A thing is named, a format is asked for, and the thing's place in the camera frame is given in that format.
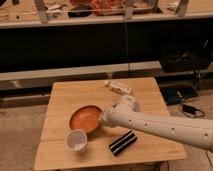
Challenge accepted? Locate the orange ceramic bowl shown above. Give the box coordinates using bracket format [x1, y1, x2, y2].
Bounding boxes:
[69, 105, 102, 133]

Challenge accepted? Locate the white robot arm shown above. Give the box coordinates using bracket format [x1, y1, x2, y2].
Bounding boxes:
[100, 95, 213, 152]

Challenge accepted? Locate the black white striped box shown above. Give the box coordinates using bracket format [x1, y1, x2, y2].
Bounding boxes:
[109, 131, 137, 156]

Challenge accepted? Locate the wooden table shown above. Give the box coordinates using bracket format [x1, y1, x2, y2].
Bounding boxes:
[34, 80, 186, 171]

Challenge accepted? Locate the white plastic cup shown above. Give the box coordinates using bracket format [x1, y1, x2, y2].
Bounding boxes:
[65, 129, 88, 154]

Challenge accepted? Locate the black power adapter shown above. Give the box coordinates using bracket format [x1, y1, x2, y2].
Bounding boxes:
[182, 104, 197, 115]

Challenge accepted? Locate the black box on floor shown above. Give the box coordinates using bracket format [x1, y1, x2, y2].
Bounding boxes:
[159, 43, 213, 73]

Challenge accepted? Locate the hanging black cable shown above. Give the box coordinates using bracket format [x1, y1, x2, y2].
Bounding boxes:
[123, 13, 132, 79]

